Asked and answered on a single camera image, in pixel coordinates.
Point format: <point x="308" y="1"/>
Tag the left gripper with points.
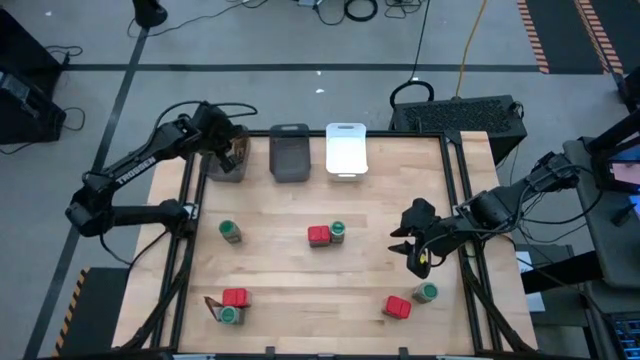
<point x="222" y="137"/>

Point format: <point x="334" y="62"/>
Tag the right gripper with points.
<point x="435" y="235"/>

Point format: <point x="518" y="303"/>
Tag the green-lidded glass spice jar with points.
<point x="229" y="229"/>
<point x="338" y="230"/>
<point x="230" y="315"/>
<point x="426" y="291"/>

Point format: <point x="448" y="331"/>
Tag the red-lidded spice tin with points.
<point x="236" y="297"/>
<point x="398" y="307"/>
<point x="319" y="235"/>

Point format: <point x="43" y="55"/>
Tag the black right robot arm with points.
<point x="492" y="210"/>

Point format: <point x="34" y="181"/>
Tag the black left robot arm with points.
<point x="135" y="167"/>

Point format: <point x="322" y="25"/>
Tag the grey plastic bin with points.
<point x="290" y="155"/>

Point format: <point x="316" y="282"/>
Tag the white plastic bin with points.
<point x="346" y="155"/>

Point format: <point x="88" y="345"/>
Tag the black perforated computer tower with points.
<point x="457" y="117"/>

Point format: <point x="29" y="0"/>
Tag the black stand base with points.
<point x="149" y="12"/>

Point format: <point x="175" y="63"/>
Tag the black mat yellow-striped edge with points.
<point x="100" y="310"/>

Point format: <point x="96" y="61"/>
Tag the grey equipment cart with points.
<point x="605" y="250"/>

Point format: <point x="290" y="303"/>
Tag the black equipment case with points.
<point x="30" y="115"/>

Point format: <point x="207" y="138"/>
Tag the tilted display screen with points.
<point x="625" y="172"/>

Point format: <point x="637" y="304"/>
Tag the keyboard with blue lights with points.
<point x="627" y="332"/>

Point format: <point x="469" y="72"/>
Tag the black mat orange-striped edge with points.
<point x="627" y="30"/>
<point x="565" y="35"/>

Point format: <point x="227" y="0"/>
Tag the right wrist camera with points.
<point x="419" y="211"/>

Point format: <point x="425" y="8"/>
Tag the black aluminium table frame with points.
<point x="400" y="134"/>

